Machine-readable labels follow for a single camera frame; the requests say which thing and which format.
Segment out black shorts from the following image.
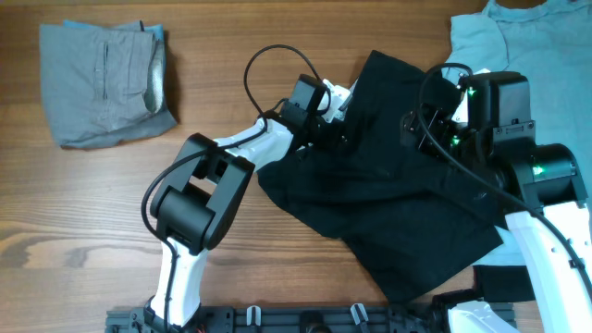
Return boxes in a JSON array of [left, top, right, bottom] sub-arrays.
[[258, 51, 502, 303]]

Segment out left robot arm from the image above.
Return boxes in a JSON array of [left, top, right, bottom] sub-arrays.
[[135, 75, 352, 332]]

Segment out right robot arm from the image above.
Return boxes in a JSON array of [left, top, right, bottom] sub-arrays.
[[411, 67, 591, 332]]

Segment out light blue t-shirt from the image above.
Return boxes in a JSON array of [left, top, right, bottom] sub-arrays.
[[441, 0, 592, 267]]

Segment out black garment under t-shirt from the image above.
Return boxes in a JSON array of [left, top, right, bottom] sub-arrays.
[[473, 265, 536, 302]]

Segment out folded blue garment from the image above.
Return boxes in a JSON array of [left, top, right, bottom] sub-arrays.
[[63, 20, 165, 41]]

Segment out folded grey shorts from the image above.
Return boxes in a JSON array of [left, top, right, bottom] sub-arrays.
[[39, 23, 177, 149]]

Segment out right black cable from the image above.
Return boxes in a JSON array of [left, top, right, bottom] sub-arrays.
[[414, 62, 592, 302]]

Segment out black cable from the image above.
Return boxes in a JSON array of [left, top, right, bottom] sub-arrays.
[[140, 43, 325, 333], [414, 62, 592, 302]]

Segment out left black cable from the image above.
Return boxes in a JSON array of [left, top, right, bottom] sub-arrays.
[[140, 43, 325, 333]]

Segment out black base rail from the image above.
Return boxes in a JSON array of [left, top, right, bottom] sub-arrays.
[[105, 303, 518, 333]]

